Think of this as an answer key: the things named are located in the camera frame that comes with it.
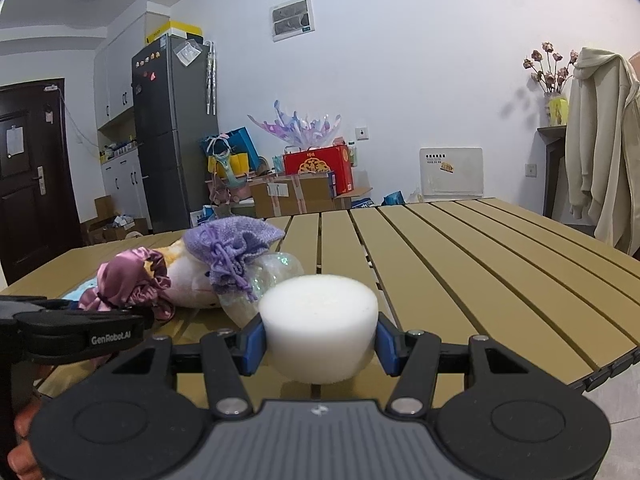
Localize dried flower bunch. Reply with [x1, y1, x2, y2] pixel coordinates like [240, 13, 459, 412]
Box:
[522, 41, 581, 96]

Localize row of fridge magnets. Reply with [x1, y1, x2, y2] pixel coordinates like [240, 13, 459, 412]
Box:
[135, 50, 161, 81]

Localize white lower cabinet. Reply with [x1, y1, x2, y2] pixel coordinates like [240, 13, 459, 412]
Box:
[100, 147, 153, 233]

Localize red gift box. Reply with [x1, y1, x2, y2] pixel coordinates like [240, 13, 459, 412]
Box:
[282, 144, 355, 196]

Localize yellow box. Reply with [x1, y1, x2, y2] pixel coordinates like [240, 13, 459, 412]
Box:
[145, 19, 205, 45]

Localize cream hoodie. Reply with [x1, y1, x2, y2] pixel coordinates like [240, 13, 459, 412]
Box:
[565, 47, 640, 261]

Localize yellow bag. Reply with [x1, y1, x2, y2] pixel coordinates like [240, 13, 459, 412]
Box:
[207, 152, 249, 173]

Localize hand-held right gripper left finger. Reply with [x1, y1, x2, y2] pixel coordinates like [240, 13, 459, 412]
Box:
[100, 321, 268, 420]

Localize person's left hand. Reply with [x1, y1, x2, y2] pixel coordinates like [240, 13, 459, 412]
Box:
[7, 402, 43, 480]

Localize row of small bottles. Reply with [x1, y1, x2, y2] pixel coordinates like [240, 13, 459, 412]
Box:
[100, 137, 138, 161]

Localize tan slatted folding table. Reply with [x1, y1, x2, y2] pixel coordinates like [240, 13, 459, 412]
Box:
[0, 197, 640, 413]

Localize white cabinet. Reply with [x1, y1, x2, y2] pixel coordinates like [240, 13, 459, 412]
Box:
[100, 147, 153, 233]
[94, 2, 173, 128]

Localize purple drawstring pouch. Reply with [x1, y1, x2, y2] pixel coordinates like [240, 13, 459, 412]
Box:
[182, 216, 285, 303]

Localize blue printed bag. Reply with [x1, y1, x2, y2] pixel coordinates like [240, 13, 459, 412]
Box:
[352, 190, 406, 210]

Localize silver foil strips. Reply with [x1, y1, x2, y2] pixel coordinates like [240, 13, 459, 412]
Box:
[205, 40, 218, 116]

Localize white electrical panel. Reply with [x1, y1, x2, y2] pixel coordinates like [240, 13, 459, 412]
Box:
[270, 0, 317, 42]

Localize white paper sheet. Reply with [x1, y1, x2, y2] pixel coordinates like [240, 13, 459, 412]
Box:
[172, 37, 201, 66]

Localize clear crinkled plastic bag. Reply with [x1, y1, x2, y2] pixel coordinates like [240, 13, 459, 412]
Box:
[218, 251, 306, 333]

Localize pink bag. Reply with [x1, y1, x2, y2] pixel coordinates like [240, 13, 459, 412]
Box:
[210, 175, 252, 206]

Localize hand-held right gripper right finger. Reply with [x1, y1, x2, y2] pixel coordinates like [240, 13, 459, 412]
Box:
[376, 312, 543, 418]

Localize white panel heater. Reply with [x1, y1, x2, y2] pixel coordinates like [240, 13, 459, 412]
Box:
[419, 146, 485, 198]

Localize iridescent bouquet wrapper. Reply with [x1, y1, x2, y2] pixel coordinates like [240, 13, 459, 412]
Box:
[248, 100, 343, 148]

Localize dark brown door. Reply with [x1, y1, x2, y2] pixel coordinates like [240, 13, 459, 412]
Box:
[0, 78, 83, 286]

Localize white foam cylinder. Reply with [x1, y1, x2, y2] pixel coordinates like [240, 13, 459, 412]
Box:
[258, 275, 379, 386]

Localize open cardboard box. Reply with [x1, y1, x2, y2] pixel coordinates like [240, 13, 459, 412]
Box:
[102, 217, 150, 242]

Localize yellow vase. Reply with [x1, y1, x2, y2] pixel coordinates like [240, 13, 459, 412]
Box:
[547, 92, 571, 127]

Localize dark grey refrigerator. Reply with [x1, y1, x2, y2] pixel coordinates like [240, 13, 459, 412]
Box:
[131, 35, 221, 233]

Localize dark side table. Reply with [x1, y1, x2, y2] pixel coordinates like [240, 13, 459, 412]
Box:
[536, 125, 568, 218]

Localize blue and white bag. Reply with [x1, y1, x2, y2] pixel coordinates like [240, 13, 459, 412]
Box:
[190, 205, 221, 228]

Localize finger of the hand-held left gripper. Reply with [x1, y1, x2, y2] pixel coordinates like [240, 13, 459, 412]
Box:
[0, 296, 71, 312]
[12, 307, 157, 336]

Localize large taped cardboard box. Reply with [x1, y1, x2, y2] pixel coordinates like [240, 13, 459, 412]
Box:
[249, 174, 337, 217]

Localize white upper cabinet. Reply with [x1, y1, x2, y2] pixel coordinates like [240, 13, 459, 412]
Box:
[94, 2, 173, 128]

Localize pink satin scrunchie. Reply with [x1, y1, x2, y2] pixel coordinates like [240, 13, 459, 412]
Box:
[78, 246, 176, 322]

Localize yellow and white plush toy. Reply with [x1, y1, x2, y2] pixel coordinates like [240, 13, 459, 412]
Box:
[164, 240, 223, 309]

